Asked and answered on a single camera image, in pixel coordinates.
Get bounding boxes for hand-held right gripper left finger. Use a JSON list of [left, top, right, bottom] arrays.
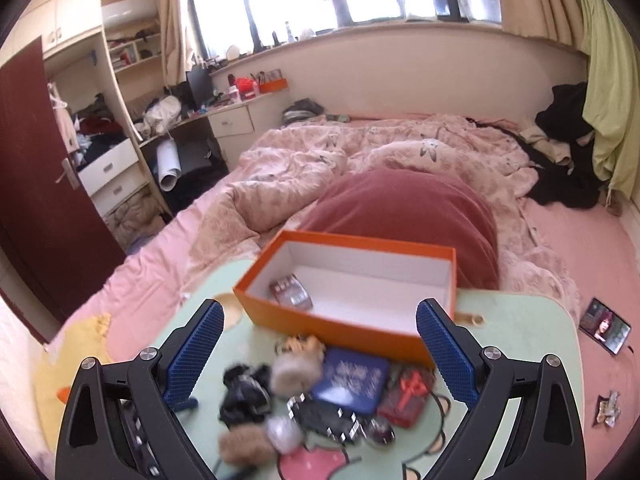
[[54, 298, 226, 480]]

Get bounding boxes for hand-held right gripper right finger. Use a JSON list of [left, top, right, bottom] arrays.
[[416, 298, 587, 480]]

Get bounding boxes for red patterned pouch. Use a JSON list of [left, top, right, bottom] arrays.
[[376, 366, 436, 428]]

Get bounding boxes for black hair scrunchie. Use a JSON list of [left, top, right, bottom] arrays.
[[218, 364, 273, 428]]

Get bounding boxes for orange cardboard box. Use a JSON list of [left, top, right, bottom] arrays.
[[232, 230, 458, 368]]

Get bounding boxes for blue zip pouch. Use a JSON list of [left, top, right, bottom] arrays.
[[312, 346, 392, 415]]

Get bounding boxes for beige fur ball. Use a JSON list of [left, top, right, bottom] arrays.
[[270, 352, 325, 393]]

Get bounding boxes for brown fur ball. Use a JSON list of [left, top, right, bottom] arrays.
[[217, 427, 276, 466]]

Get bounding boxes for cartoon doll keychain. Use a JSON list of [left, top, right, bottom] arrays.
[[275, 335, 326, 361]]

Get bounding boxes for shiny silver packet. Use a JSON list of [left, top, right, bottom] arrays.
[[269, 275, 314, 312]]

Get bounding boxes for white fur hair clip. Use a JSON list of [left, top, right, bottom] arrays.
[[265, 416, 306, 453]]

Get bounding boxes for black studded hair clip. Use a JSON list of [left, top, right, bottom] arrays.
[[287, 394, 361, 443]]

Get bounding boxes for green cartoon lap desktop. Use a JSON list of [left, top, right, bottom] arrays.
[[150, 257, 583, 480]]

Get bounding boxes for yellow plush cushion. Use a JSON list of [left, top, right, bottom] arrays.
[[35, 312, 113, 453]]

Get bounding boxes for grey quilted fabric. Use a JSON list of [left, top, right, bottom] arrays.
[[107, 192, 168, 241]]

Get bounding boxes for maroon pillow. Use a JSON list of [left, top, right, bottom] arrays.
[[295, 169, 501, 291]]

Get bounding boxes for phone with lit screen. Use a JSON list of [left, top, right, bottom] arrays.
[[580, 297, 632, 356]]

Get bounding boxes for crumpled silver wrapper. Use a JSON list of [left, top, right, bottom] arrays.
[[594, 391, 622, 428]]

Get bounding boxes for rolled white paper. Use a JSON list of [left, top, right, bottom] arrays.
[[156, 139, 182, 192]]

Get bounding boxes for pink floral quilt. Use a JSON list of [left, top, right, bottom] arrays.
[[192, 112, 583, 311]]

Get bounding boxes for beige garment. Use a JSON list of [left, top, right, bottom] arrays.
[[520, 127, 573, 167]]

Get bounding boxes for white drawer cabinet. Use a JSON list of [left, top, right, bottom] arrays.
[[207, 95, 291, 171]]

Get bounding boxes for white bag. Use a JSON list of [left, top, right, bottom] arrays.
[[142, 95, 183, 136]]

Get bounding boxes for pile of mixed clothes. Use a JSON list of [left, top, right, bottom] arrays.
[[72, 92, 128, 171]]

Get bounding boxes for dark brown door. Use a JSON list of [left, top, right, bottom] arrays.
[[0, 35, 126, 346]]

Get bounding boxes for black computer monitor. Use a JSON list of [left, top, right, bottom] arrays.
[[186, 66, 213, 111]]

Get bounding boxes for grey folded clothes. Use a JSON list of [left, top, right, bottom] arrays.
[[282, 98, 326, 126]]

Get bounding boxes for red container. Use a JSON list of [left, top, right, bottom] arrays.
[[236, 76, 260, 102]]

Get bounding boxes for pile of black clothes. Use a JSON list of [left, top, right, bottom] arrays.
[[517, 81, 608, 209]]

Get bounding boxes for green curtain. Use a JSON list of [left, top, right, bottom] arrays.
[[575, 0, 640, 196]]

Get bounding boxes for beige curtain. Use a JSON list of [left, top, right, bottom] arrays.
[[155, 0, 198, 88], [492, 0, 588, 53]]

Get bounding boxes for white wardrobe with shelves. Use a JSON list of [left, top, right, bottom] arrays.
[[42, 0, 173, 221]]

